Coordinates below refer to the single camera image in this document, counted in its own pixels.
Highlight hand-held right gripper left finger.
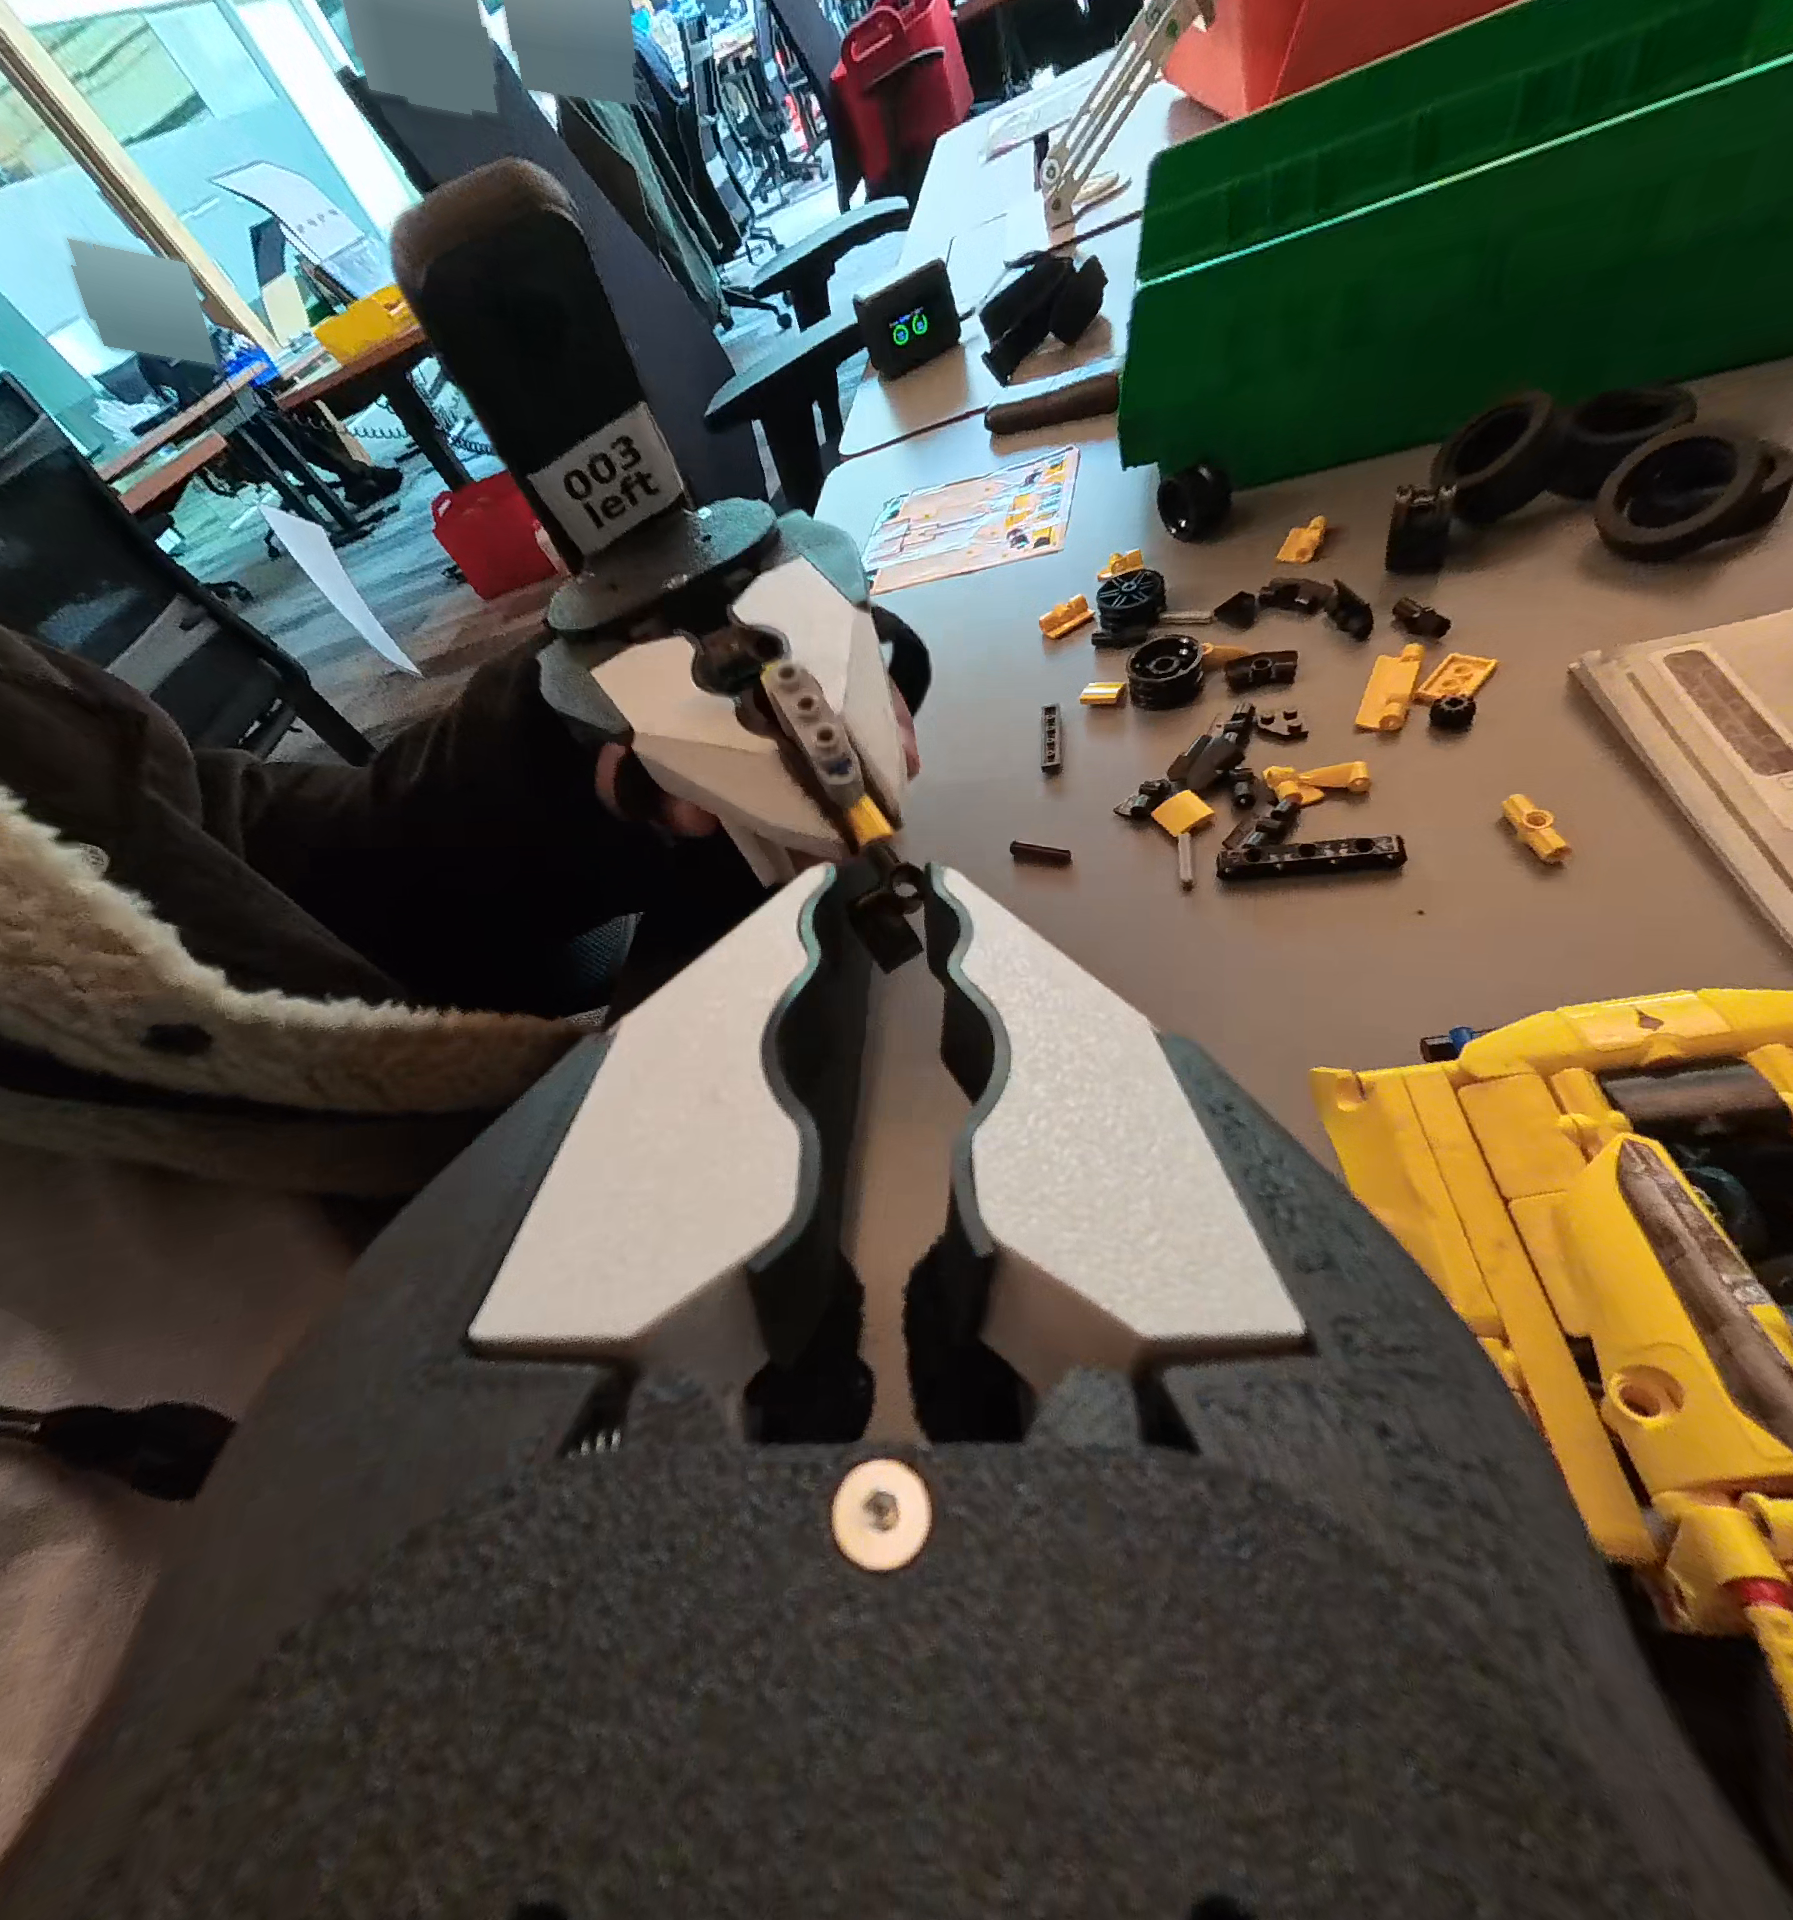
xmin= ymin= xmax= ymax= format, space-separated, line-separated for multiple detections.
xmin=466 ymin=873 xmax=847 ymax=1366

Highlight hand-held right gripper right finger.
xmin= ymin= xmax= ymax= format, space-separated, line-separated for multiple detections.
xmin=927 ymin=859 xmax=1312 ymax=1374

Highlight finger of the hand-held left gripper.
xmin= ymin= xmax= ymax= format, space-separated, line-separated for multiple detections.
xmin=591 ymin=640 xmax=838 ymax=883
xmin=729 ymin=559 xmax=918 ymax=825

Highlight black angled connector piece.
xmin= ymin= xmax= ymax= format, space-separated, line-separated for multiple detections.
xmin=847 ymin=859 xmax=935 ymax=972

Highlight yellow toy brick car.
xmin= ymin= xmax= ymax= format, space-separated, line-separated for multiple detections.
xmin=1312 ymin=988 xmax=1793 ymax=1920

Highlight person's left forearm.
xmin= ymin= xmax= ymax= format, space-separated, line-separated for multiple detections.
xmin=192 ymin=645 xmax=778 ymax=1026

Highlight person's left hand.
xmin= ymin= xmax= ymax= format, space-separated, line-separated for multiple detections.
xmin=597 ymin=735 xmax=720 ymax=836

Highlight yellow plastic tray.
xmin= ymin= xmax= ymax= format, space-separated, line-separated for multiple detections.
xmin=308 ymin=283 xmax=418 ymax=365

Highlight printed leaflet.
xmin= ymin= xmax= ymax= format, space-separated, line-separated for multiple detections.
xmin=865 ymin=441 xmax=1088 ymax=597

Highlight red plastic crate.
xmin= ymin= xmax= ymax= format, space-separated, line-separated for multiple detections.
xmin=426 ymin=471 xmax=567 ymax=606

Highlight white paper sheet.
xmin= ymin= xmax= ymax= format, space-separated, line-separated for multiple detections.
xmin=256 ymin=495 xmax=426 ymax=678

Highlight black box green lights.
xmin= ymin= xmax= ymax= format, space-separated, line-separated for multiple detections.
xmin=857 ymin=259 xmax=964 ymax=383

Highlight scattered toy brick pieces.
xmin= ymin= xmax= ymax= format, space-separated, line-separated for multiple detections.
xmin=1039 ymin=479 xmax=1577 ymax=892

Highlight black mesh office chair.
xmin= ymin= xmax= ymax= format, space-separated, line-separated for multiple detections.
xmin=0 ymin=375 xmax=374 ymax=772

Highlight person's fleece-lined jacket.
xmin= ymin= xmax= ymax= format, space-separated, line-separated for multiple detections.
xmin=0 ymin=585 xmax=602 ymax=1920

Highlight metal hinged board stand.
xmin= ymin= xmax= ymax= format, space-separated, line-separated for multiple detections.
xmin=1030 ymin=0 xmax=1221 ymax=235

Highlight green plastic bin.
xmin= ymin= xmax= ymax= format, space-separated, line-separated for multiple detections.
xmin=1121 ymin=0 xmax=1793 ymax=495

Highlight open instruction booklet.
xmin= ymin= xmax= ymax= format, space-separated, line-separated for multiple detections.
xmin=1569 ymin=591 xmax=1793 ymax=1000

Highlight black tool handle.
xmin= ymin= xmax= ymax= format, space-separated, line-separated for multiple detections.
xmin=979 ymin=375 xmax=1125 ymax=432

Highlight black strap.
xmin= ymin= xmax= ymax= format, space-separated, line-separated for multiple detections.
xmin=979 ymin=252 xmax=1110 ymax=389

